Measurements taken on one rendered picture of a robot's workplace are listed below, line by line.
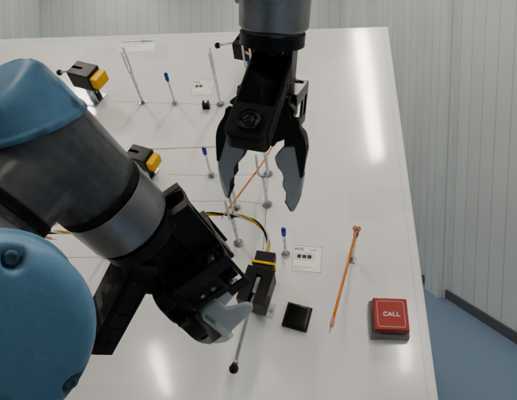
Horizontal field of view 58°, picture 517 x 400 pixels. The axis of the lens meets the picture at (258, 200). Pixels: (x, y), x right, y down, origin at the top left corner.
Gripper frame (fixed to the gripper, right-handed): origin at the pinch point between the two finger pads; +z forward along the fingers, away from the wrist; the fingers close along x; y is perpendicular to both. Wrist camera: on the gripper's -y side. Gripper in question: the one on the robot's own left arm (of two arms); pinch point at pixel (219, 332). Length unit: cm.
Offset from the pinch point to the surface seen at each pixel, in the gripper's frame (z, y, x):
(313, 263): 19.5, 14.1, 15.1
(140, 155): 0.7, -0.7, 43.6
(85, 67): -8, -2, 71
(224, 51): 8, 26, 73
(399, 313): 21.3, 20.2, 0.2
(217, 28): 334, 141, 834
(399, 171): 23, 38, 24
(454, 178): 310, 176, 220
